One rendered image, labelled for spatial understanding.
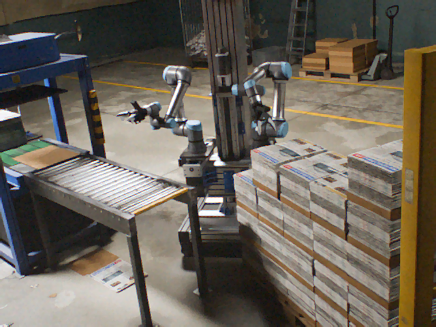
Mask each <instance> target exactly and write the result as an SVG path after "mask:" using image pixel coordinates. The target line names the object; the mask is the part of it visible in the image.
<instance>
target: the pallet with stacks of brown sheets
mask: <svg viewBox="0 0 436 327"><path fill-rule="evenodd" d="M377 45H378V40H370V39H352V40H349V39H348V38H324V39H322V40H318V41H315V49H316V53H313V54H309V55H307V56H303V57H302V68H300V69H299V70H298V71H299V77H306V78H320V79H328V80H342V81H350V82H360V81H361V80H360V75H363V74H368V72H369V70H370V68H371V66H372V64H373V62H374V60H375V58H376V55H378V51H377ZM309 72H310V73H312V72H323V74H324V76H311V75H309ZM334 74H350V79H349V78H335V77H334Z"/></svg>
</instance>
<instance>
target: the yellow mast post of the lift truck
mask: <svg viewBox="0 0 436 327"><path fill-rule="evenodd" d="M415 49H416V48H412V49H409V50H405V64H404V98H403V165H402V200H401V267H400V301H399V327H431V322H432V308H433V277H434V262H435V231H436V50H432V51H428V52H416V51H410V50H415Z"/></svg>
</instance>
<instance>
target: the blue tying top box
mask: <svg viewBox="0 0 436 327"><path fill-rule="evenodd" d="M56 36H57V34H56V33H22V34H17V35H10V36H8V37H9V38H10V39H11V40H13V41H8V42H1V43H0V73H2V72H8V71H11V70H15V69H21V68H24V67H30V66H34V65H39V64H42V63H46V62H49V61H55V60H59V59H61V56H60V52H59V46H58V42H57V39H56V40H55V41H54V42H53V39H54V38H55V37H56Z"/></svg>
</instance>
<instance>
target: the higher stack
mask: <svg viewBox="0 0 436 327"><path fill-rule="evenodd" d="M347 158H348V159H347V160H348V161H347V166H348V174H349V176H348V177H349V178H348V179H349V181H348V185H349V189H348V191H350V192H352V193H353V194H354V195H356V196H358V197H360V198H362V199H364V200H366V201H368V202H371V203H373V204H375V205H378V206H380V207H382V208H384V209H386V210H387V211H393V210H396V209H398V208H401V200H402V165H403V139H402V140H397V141H394V142H389V143H387V144H384V145H381V146H380V145H377V147H373V148H370V149H365V150H361V151H360V152H357V153H353V154H351V155H348V157H347ZM347 203H348V205H347V206H348V212H347V216H348V220H347V223H349V235H350V236H351V237H352V238H354V239H356V240H357V241H359V242H361V243H362V244H364V245H366V246H367V247H369V248H371V249H373V250H375V251H376V252H378V253H380V254H382V255H383V256H385V257H387V258H388V259H390V258H393V257H395V256H398V255H400V254H401V217H399V218H397V219H393V220H391V221H389V220H387V219H385V218H383V217H381V216H379V215H378V214H377V213H374V212H373V211H370V210H368V209H366V208H364V207H362V206H360V205H358V204H356V203H354V202H352V201H348V202H347ZM347 248H348V249H349V250H348V253H349V255H348V256H349V264H347V265H349V266H347V273H348V274H349V276H350V277H351V278H352V279H354V281H357V282H358V283H359V284H361V285H363V286H364V287H365V288H366V289H368V290H370V291H371V292H373V293H375V294H377V295H378V296H379V297H380V298H382V299H384V300H385V301H386V302H388V305H389V302H392V301H393V300H396V299H398V298H400V267H401V263H400V264H397V265H394V266H391V267H387V266H386V265H384V264H382V263H381V262H379V261H377V260H376V259H374V257H372V256H370V255H368V254H366V253H365V252H363V251H361V250H359V249H358V248H356V247H355V246H353V245H351V244H350V243H349V244H348V247H347ZM348 286H349V288H348V289H349V290H348V293H349V294H348V303H349V304H350V312H349V313H350V315H352V316H353V317H354V318H356V319H357V320H358V321H359V322H360V323H361V324H363V326H364V327H399V307H397V308H393V309H391V310H389V311H388V310H386V309H385V308H383V307H382V306H381V305H379V304H378V303H377V302H375V301H374V300H373V299H371V298H369V297H368V296H366V295H365V294H363V293H362V292H361V291H359V290H357V289H356V288H355V287H354V286H352V285H350V284H348ZM434 321H436V298H435V299H433V308H432V322H434Z"/></svg>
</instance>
